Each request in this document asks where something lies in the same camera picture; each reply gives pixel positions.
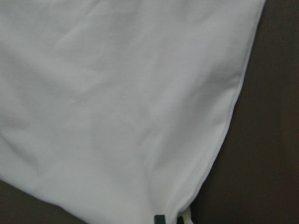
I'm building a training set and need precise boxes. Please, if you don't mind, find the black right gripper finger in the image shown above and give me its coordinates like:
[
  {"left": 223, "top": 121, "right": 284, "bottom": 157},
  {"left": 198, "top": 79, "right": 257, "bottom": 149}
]
[{"left": 154, "top": 215, "right": 166, "bottom": 224}]

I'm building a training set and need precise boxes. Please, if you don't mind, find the cream long-sleeve cat shirt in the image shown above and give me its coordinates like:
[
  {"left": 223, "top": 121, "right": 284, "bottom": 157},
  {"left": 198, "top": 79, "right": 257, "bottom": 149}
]
[{"left": 0, "top": 0, "right": 265, "bottom": 224}]

